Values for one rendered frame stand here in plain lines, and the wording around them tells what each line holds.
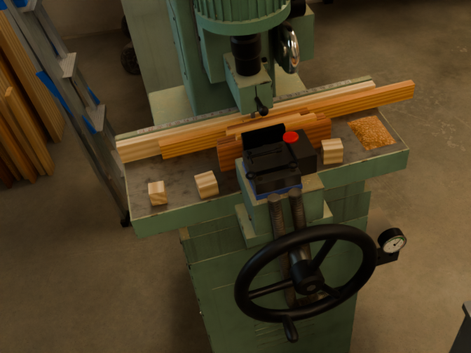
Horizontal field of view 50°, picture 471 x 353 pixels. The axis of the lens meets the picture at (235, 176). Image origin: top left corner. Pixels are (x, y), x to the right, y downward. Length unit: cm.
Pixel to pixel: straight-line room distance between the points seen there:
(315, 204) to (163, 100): 66
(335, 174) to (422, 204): 120
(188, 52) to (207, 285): 56
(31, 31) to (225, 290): 99
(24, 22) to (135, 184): 77
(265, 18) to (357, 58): 220
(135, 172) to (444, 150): 170
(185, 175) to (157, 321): 95
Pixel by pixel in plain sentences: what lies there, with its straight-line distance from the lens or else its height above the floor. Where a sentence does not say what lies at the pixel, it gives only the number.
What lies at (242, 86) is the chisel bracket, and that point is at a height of 107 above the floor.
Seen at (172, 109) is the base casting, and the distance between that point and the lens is 143.
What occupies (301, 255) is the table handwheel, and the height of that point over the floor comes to 83.
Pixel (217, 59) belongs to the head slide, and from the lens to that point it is 111.
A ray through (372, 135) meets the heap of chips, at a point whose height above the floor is 92.
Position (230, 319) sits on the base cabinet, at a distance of 139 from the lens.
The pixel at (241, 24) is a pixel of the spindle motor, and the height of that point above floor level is 122.
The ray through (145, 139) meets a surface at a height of 95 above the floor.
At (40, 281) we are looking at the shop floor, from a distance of 221.
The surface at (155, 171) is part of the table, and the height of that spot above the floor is 90.
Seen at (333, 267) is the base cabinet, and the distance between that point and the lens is 134.
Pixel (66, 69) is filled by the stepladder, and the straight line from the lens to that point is 184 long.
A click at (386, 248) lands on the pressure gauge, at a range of 125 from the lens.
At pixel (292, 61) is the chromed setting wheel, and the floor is 102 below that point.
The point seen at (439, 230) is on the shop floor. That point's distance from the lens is 217.
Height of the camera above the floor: 164
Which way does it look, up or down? 45 degrees down
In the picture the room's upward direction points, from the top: 8 degrees counter-clockwise
